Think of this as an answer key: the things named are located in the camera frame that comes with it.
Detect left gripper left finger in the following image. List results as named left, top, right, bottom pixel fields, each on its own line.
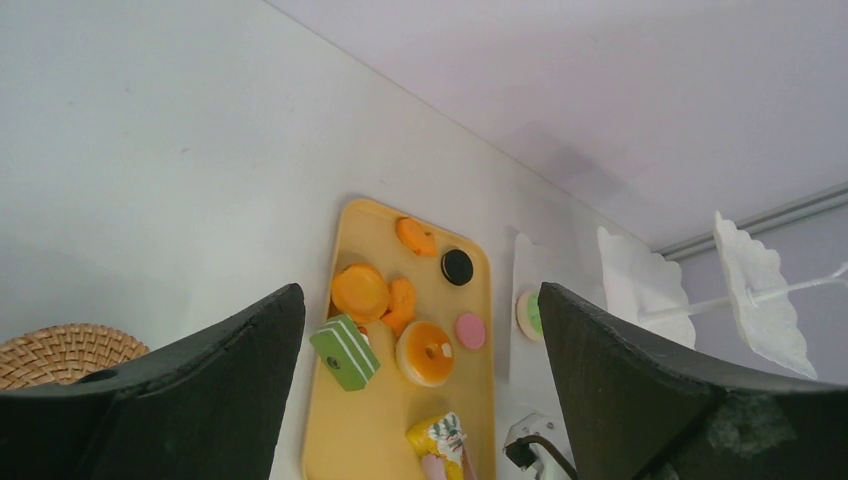
left=1, top=283, right=305, bottom=479

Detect orange croissant pastry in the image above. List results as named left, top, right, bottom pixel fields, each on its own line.
left=395, top=217, right=438, bottom=257

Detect orange glazed donut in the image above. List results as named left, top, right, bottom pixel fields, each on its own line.
left=395, top=321, right=455, bottom=388

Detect right black camera cable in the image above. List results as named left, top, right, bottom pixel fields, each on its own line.
left=503, top=434, right=581, bottom=480

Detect yellow serving tray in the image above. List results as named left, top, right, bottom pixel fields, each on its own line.
left=302, top=199, right=496, bottom=479

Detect yellow cream cake slice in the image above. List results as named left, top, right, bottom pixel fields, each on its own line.
left=405, top=412, right=467, bottom=480

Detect white three tier stand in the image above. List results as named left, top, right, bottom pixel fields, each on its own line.
left=509, top=215, right=847, bottom=418

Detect green layered cake slice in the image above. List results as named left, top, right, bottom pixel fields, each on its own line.
left=309, top=314, right=381, bottom=392

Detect green frosted donut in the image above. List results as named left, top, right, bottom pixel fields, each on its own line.
left=516, top=291, right=544, bottom=343

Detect orange round tart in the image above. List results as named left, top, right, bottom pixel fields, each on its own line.
left=331, top=263, right=390, bottom=324

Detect pink handled metal tongs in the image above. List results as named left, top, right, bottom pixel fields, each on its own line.
left=420, top=449, right=478, bottom=480

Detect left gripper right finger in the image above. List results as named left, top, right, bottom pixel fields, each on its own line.
left=539, top=282, right=847, bottom=479

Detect black round cookie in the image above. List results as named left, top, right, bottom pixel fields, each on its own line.
left=441, top=248, right=474, bottom=286

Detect pink macaron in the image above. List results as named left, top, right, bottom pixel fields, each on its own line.
left=454, top=312, right=487, bottom=350

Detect small orange pastry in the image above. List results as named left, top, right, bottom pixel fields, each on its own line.
left=381, top=277, right=417, bottom=337

